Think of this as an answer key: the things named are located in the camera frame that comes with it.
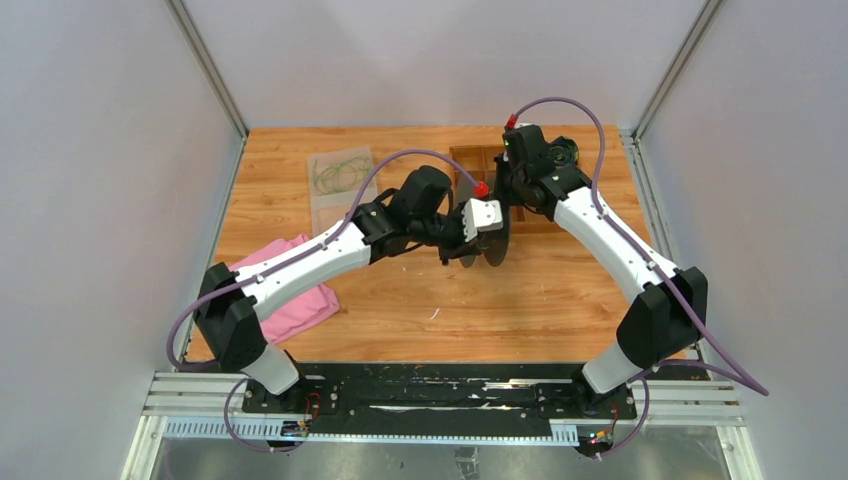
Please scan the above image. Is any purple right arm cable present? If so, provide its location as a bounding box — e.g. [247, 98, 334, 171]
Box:
[513, 97, 771, 458]

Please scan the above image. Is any wooden compartment tray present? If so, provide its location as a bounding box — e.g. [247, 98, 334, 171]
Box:
[450, 143, 592, 234]

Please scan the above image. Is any aluminium frame post right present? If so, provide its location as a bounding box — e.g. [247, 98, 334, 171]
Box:
[619, 0, 725, 260]

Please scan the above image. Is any pink folded cloth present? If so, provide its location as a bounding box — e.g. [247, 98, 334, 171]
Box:
[229, 234, 341, 344]

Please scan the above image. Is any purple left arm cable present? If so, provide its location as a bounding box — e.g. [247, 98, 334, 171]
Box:
[165, 148, 482, 455]

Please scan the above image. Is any green wire in box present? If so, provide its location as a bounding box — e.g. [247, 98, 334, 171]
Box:
[312, 155, 376, 195]

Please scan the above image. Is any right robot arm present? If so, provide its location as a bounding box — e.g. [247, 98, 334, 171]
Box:
[495, 124, 708, 417]

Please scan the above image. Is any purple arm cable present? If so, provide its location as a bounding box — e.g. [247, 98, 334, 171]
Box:
[165, 148, 482, 455]
[513, 97, 771, 458]

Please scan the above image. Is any clear plastic box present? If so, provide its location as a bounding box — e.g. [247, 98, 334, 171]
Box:
[306, 146, 374, 235]

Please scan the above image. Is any aluminium frame post left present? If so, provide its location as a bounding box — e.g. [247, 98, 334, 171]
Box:
[164, 0, 249, 143]

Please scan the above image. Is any aluminium frame post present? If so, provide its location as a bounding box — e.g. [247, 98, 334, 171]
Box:
[164, 0, 249, 143]
[619, 0, 725, 260]

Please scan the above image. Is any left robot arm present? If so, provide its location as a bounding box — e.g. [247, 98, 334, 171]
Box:
[189, 166, 503, 413]

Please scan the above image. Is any green yellow rolled tie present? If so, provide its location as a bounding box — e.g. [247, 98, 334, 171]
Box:
[549, 136, 580, 167]

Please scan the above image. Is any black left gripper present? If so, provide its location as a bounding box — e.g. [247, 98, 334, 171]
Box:
[412, 202, 485, 267]

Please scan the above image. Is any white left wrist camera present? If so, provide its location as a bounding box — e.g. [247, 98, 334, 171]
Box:
[456, 179, 506, 240]

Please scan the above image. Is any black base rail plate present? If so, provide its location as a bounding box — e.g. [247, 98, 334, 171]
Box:
[178, 360, 647, 446]

